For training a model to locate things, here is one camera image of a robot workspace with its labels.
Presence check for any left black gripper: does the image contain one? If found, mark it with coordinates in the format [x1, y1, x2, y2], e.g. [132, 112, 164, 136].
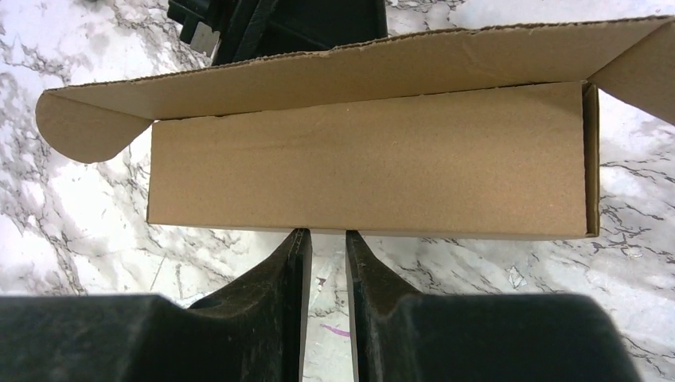
[167, 0, 388, 66]

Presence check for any brown cardboard box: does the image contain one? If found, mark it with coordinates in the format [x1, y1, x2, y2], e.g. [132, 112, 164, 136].
[35, 15, 674, 240]

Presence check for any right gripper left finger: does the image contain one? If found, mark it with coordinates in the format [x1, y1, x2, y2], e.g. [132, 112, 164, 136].
[1, 229, 312, 381]

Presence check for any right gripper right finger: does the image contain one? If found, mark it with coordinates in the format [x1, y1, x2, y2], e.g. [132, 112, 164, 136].
[345, 231, 640, 381]

